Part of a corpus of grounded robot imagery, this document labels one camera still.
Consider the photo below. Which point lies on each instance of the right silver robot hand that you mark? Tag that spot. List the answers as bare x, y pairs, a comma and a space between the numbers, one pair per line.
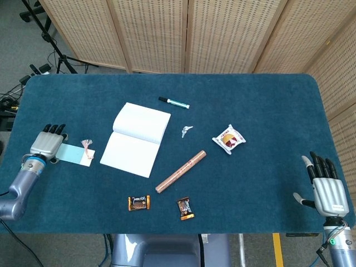
331, 197

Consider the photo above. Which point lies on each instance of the wooden rattan folding screen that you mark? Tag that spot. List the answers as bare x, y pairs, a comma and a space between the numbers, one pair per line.
155, 33

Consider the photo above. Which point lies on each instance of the open white notebook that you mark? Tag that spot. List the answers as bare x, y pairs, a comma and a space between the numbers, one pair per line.
130, 150

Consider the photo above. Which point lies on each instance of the white cake snack packet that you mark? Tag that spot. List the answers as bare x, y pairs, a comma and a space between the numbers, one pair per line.
229, 139

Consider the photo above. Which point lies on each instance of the blue bookmark with pink tassel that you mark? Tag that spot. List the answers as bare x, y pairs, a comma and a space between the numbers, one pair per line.
72, 153

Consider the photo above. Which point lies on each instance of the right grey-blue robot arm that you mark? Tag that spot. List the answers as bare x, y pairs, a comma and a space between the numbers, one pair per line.
342, 244

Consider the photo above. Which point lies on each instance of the dark blue table cloth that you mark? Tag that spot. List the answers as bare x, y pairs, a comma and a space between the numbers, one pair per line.
250, 180

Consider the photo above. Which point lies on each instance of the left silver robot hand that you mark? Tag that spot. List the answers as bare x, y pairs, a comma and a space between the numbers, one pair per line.
46, 143

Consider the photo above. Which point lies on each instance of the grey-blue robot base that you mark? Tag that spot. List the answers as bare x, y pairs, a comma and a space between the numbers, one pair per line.
167, 250

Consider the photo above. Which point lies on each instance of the black tripod stand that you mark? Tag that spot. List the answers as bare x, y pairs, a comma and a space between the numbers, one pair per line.
45, 36

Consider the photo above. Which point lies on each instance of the brown paper roll tube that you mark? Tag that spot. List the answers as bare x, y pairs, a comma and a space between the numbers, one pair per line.
180, 172

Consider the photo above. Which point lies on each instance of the black gold Nextar packet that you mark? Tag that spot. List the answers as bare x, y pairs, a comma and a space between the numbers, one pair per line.
139, 203
185, 208

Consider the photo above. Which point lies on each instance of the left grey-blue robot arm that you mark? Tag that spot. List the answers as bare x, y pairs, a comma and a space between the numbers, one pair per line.
19, 180

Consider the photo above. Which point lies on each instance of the white marker with black cap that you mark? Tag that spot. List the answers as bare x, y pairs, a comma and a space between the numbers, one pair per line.
175, 103

